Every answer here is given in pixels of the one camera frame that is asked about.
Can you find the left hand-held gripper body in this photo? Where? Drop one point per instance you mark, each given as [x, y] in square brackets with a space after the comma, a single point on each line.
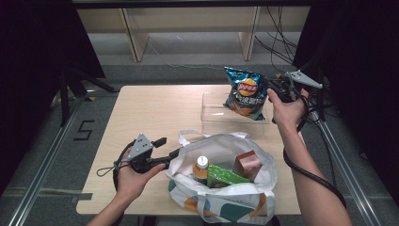
[140, 147]

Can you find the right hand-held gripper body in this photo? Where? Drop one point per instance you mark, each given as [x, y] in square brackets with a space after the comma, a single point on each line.
[302, 77]

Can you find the blue chip bag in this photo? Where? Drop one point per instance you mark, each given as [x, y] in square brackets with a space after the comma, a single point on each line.
[246, 94]

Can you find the green snack packet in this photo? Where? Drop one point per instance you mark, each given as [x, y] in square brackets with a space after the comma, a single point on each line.
[222, 177]

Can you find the clear plastic tray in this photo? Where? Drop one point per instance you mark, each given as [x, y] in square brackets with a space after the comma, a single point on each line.
[213, 109]

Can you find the brown box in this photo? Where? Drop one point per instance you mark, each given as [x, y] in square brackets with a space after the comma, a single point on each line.
[247, 163]

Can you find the white patterned tote bag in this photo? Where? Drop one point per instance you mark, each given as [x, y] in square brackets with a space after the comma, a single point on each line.
[238, 201]

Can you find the person's right hand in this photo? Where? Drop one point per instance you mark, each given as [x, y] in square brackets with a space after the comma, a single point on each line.
[288, 114]

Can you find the person's left hand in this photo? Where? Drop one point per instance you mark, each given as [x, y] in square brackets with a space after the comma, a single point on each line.
[133, 183]

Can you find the black metal stand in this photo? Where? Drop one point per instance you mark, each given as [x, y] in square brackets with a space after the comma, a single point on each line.
[64, 100]
[320, 100]

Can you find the white-capped orange label bottle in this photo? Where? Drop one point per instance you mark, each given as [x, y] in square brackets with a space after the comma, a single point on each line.
[201, 169]

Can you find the black curtain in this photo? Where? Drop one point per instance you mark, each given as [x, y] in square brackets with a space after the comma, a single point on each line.
[363, 69]
[34, 78]

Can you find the light wooden bench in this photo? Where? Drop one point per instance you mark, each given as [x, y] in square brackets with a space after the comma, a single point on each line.
[136, 37]

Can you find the metal floor rail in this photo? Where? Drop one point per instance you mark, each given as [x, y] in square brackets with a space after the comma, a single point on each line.
[348, 179]
[40, 175]

